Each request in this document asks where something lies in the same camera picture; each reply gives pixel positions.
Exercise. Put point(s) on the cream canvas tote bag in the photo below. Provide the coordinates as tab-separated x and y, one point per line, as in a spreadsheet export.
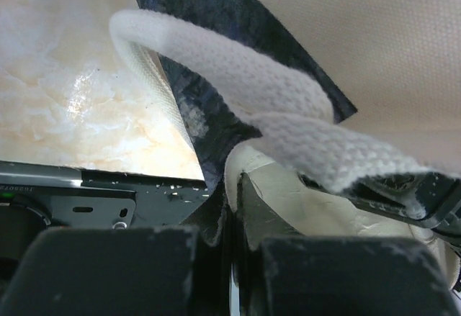
250	101

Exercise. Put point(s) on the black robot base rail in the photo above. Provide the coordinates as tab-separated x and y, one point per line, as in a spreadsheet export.
35	197

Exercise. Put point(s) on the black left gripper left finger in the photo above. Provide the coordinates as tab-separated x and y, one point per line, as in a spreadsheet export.
161	270

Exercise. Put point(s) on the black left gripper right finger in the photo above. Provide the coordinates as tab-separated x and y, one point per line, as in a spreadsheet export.
282	272

